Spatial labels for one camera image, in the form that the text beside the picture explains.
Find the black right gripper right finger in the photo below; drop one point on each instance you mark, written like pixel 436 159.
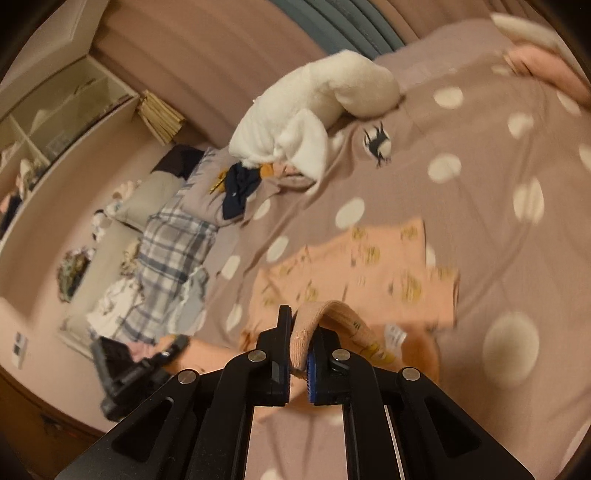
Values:
pixel 401 425

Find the plaid blue grey cloth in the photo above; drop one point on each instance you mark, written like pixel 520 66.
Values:
pixel 173 245

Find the stack of tan books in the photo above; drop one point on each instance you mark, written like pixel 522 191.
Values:
pixel 162 120

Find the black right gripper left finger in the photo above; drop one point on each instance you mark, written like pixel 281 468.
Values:
pixel 196 426

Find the peach cartoon print garment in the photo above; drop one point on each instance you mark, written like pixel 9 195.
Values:
pixel 372 284

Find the mauve polka dot bedspread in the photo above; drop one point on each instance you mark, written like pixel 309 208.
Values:
pixel 497 168

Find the white wall switch plate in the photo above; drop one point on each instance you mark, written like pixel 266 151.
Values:
pixel 19 350

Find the white open shelf cabinet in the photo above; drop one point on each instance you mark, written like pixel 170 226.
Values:
pixel 47 123

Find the navy blue small garment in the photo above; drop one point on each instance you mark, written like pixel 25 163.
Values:
pixel 239 183

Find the white fluffy blanket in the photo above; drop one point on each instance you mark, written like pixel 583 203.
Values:
pixel 290 122

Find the patterned dark floral cloth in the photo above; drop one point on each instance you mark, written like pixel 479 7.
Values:
pixel 71 271

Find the teal striped curtain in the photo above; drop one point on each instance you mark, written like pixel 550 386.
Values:
pixel 337 25

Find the grey pillow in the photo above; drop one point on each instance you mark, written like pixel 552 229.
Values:
pixel 148 199

